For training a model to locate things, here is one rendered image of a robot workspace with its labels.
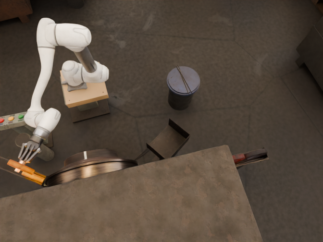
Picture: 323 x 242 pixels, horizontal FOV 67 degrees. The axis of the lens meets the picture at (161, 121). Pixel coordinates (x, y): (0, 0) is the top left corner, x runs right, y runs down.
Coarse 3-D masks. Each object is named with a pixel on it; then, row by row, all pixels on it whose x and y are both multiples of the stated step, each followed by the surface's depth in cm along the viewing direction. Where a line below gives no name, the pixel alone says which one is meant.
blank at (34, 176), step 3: (24, 174) 160; (27, 174) 159; (30, 174) 160; (33, 174) 160; (30, 177) 159; (33, 177) 160; (36, 177) 160; (39, 177) 162; (42, 177) 167; (36, 180) 160; (39, 180) 162; (42, 180) 164
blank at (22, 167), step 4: (12, 160) 143; (8, 164) 143; (12, 164) 142; (16, 164) 142; (20, 164) 142; (16, 168) 144; (20, 168) 142; (24, 168) 143; (28, 168) 145; (28, 172) 145; (32, 172) 148
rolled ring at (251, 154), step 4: (264, 148) 176; (252, 152) 174; (256, 152) 173; (260, 152) 173; (264, 152) 174; (248, 156) 175; (252, 156) 175; (256, 156) 186; (260, 156) 185; (244, 160) 185
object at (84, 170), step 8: (104, 160) 109; (112, 160) 111; (120, 160) 114; (128, 160) 118; (72, 168) 106; (80, 168) 107; (88, 168) 107; (96, 168) 107; (104, 168) 109; (112, 168) 111; (120, 168) 113; (48, 176) 111; (56, 176) 109; (64, 176) 107; (72, 176) 106; (80, 176) 105; (88, 176) 105; (48, 184) 114; (56, 184) 108
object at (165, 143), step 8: (168, 128) 195; (176, 128) 189; (160, 136) 191; (168, 136) 192; (176, 136) 192; (184, 136) 191; (152, 144) 188; (160, 144) 188; (168, 144) 189; (176, 144) 189; (184, 144) 188; (160, 152) 185; (168, 152) 186; (176, 152) 182; (152, 160) 243
